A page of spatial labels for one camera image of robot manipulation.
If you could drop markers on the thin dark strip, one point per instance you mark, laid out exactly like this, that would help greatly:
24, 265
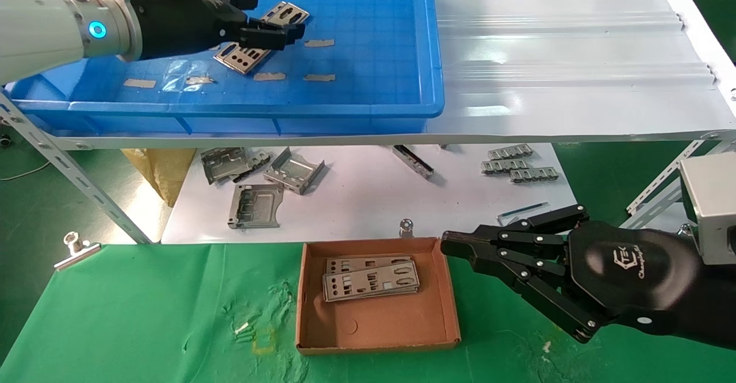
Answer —
523, 213

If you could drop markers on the grey folded metal bracket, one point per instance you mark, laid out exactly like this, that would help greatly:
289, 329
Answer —
224, 164

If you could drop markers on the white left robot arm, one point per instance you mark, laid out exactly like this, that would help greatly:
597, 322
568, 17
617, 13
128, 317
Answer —
40, 26

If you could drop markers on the small ridged metal strip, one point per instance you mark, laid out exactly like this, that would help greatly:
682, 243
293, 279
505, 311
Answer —
510, 152
505, 167
535, 175

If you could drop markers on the grey perforated angle bar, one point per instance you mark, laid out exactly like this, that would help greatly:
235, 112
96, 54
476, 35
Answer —
661, 179
650, 210

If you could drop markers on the white corrugated shelf sheet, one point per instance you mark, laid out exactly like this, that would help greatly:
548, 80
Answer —
575, 55

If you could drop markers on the grey U-shaped metal bracket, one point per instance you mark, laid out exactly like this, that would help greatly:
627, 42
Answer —
293, 173

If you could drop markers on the brown cardboard box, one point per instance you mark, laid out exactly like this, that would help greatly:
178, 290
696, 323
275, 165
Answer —
391, 320

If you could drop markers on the green cloth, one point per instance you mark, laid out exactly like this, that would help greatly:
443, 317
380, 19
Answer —
172, 302

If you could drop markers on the clear plastic film patch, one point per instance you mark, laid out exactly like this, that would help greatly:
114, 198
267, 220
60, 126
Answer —
178, 75

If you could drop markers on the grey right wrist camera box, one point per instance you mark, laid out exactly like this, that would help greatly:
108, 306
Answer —
713, 210

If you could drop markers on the grey perforated shelf leg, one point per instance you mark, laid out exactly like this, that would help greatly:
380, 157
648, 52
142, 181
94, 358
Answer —
57, 159

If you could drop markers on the grey tape piece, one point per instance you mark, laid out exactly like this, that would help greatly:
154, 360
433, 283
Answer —
140, 83
269, 76
319, 77
199, 80

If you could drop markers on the small white paper scrap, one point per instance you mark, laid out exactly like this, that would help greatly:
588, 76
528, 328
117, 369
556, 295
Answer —
242, 328

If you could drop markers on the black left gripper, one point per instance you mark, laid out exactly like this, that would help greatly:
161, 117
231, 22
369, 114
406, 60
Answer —
178, 20

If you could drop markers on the small ridged metal part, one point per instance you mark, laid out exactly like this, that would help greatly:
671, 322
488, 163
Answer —
260, 159

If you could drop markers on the blue plastic tray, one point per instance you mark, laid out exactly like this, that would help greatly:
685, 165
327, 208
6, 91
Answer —
368, 55

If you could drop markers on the yellow plastic bag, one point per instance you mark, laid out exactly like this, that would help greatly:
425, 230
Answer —
164, 170

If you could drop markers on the narrow metal rail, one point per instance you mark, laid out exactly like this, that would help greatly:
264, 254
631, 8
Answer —
414, 163

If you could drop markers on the flat grey stamped metal plate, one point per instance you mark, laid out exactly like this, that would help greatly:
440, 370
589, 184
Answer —
256, 205

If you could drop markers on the white board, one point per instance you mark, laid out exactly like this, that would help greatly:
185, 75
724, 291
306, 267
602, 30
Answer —
356, 199

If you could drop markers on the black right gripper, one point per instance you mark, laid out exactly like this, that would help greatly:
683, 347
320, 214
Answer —
632, 274

